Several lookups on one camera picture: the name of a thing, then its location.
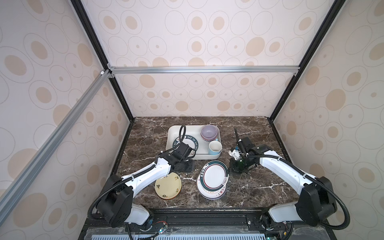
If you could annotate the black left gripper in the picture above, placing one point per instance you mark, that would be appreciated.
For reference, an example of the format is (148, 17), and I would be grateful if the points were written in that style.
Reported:
(190, 166)

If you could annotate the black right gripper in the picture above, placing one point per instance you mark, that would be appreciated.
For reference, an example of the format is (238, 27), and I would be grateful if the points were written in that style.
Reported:
(232, 167)

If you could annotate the green red rimmed plate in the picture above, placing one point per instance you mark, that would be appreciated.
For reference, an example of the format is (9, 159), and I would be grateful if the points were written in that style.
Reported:
(214, 176)

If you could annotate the light blue mug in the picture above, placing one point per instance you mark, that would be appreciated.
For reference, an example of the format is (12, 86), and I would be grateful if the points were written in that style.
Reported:
(215, 147)

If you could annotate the purple bowl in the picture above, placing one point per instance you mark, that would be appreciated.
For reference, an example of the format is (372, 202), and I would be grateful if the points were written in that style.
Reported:
(209, 133)

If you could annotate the green rimmed white plate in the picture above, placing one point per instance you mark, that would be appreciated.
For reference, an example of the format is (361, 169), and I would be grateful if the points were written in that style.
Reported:
(189, 140)

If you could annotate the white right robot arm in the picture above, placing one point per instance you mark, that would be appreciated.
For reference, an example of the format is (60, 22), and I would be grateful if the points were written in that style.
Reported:
(317, 204)

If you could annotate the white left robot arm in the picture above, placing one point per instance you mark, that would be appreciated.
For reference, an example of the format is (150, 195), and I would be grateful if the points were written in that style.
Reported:
(114, 205)

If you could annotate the white plastic bin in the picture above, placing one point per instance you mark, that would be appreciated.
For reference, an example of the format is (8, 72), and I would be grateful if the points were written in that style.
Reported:
(195, 131)

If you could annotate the yellow plate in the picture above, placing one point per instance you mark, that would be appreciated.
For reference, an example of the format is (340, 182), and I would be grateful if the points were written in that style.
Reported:
(168, 187)

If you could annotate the white pink bottom plate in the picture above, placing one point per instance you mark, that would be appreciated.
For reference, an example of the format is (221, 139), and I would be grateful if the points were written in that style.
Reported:
(210, 195)

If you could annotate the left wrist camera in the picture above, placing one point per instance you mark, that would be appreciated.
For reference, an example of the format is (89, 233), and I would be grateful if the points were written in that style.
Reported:
(184, 152)

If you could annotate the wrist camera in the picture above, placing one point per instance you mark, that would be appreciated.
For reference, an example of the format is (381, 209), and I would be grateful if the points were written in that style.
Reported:
(184, 152)
(242, 148)

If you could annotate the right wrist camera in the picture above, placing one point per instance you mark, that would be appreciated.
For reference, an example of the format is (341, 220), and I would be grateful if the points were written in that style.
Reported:
(242, 148)

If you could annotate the black corner frame post right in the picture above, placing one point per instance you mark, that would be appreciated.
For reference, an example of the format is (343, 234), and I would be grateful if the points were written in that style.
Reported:
(313, 47)

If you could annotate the black corner frame post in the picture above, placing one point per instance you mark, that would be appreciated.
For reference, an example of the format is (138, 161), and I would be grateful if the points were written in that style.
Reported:
(313, 47)
(96, 44)

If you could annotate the aluminium rail back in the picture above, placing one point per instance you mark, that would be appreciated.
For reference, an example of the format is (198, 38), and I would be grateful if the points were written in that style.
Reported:
(203, 70)

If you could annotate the aluminium rail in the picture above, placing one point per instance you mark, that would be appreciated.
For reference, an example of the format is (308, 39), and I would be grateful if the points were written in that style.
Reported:
(24, 180)
(203, 70)

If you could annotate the aluminium rail left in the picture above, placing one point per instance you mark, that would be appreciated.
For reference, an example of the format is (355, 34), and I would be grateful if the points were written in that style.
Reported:
(24, 180)

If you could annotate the black corner frame post left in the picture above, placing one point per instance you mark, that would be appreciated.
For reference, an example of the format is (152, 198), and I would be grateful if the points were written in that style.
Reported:
(96, 44)

